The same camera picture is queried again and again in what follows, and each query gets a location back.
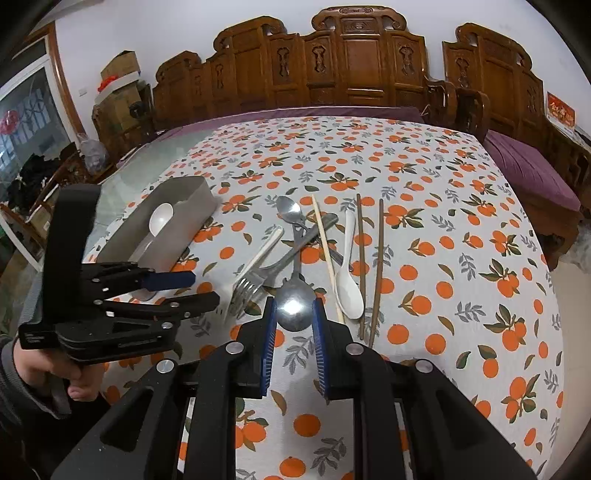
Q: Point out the grey utensil tray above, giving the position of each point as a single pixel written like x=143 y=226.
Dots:
x=184 y=217

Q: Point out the white ceramic spoon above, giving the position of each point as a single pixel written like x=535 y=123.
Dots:
x=349 y=290

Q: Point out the white plastic spoon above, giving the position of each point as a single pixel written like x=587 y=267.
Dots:
x=161 y=217

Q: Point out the wooden armchair purple cushion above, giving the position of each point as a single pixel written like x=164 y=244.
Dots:
x=503 y=78

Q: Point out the metal fork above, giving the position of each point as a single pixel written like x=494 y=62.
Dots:
x=247 y=293

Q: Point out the person's left forearm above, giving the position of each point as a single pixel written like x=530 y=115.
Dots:
x=21 y=406

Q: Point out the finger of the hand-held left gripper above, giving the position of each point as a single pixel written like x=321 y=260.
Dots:
x=171 y=279
x=198 y=302

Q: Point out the large metal spoon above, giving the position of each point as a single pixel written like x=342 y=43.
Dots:
x=293 y=309

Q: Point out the long carved wooden bench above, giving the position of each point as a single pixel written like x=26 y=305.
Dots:
x=355 y=60

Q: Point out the glass door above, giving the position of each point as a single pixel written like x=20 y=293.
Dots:
x=27 y=120

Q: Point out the light wooden chopstick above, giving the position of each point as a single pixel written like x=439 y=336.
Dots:
x=325 y=251

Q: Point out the small cardboard box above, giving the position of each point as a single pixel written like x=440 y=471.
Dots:
x=121 y=64

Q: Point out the dark brown chopsticks pair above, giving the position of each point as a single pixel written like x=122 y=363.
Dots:
x=377 y=267

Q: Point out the person's left hand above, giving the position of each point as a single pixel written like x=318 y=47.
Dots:
x=41 y=367

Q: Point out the wooden chair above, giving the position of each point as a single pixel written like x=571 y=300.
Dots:
x=55 y=180

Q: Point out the long purple seat cushion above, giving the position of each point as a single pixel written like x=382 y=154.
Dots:
x=323 y=111

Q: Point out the large cardboard box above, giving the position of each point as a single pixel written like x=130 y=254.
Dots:
x=117 y=104

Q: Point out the red wall sign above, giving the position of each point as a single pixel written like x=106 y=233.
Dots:
x=561 y=110

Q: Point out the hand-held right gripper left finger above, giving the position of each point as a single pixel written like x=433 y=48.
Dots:
x=269 y=344

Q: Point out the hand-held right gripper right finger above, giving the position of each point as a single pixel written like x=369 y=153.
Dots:
x=321 y=353

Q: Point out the small metal spoon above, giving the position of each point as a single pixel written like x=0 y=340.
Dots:
x=288 y=207

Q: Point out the clear plastic bag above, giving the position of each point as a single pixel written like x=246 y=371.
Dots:
x=93 y=154

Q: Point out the dark brown chopstick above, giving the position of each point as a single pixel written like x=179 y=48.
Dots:
x=360 y=258

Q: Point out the short purple seat cushion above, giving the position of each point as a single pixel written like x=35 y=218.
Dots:
x=526 y=170

